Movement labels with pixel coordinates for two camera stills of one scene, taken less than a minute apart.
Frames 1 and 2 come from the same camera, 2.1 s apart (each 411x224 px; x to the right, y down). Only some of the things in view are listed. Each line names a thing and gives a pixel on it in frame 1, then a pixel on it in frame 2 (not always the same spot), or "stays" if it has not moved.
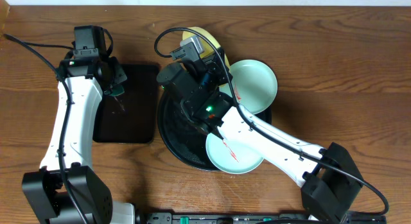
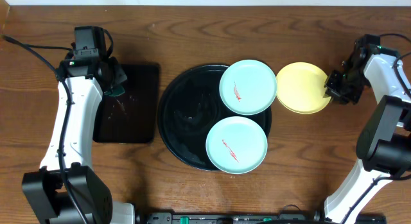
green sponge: (115, 90) stays
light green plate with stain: (230, 157) stays
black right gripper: (215, 63) to (341, 96)
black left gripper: (115, 67) stays
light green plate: (255, 84) stays
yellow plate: (207, 48) to (300, 88)
